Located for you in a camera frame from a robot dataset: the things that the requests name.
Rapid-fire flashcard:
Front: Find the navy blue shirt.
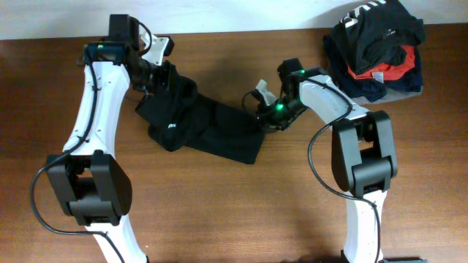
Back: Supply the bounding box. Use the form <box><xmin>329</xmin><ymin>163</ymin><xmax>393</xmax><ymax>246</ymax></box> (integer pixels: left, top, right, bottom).
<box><xmin>323</xmin><ymin>35</ymin><xmax>423</xmax><ymax>102</ymax></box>

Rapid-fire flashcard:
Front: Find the black shirt with white print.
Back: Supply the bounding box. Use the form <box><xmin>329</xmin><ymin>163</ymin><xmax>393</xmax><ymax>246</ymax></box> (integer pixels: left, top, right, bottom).
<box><xmin>330</xmin><ymin>0</ymin><xmax>426</xmax><ymax>75</ymax></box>

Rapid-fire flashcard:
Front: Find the black polo shirt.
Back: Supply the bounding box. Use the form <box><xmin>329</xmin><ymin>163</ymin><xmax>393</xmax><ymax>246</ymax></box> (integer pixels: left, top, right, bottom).
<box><xmin>132</xmin><ymin>71</ymin><xmax>265</xmax><ymax>164</ymax></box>

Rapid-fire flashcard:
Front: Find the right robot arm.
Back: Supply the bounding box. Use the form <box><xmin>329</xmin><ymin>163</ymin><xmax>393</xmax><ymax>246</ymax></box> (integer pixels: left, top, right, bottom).
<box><xmin>252</xmin><ymin>58</ymin><xmax>398</xmax><ymax>262</ymax></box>

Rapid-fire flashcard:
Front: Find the grey shirt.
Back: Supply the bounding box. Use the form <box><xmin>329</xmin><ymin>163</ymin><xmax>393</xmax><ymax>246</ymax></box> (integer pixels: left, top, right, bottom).
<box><xmin>352</xmin><ymin>86</ymin><xmax>423</xmax><ymax>105</ymax></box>

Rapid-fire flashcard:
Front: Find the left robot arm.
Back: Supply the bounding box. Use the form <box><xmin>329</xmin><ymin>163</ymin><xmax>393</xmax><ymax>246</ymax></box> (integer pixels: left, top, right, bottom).
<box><xmin>42</xmin><ymin>14</ymin><xmax>174</xmax><ymax>262</ymax></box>

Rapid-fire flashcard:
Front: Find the red shirt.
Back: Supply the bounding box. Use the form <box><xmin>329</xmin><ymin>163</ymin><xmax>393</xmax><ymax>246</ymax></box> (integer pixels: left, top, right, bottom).
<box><xmin>347</xmin><ymin>45</ymin><xmax>416</xmax><ymax>83</ymax></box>

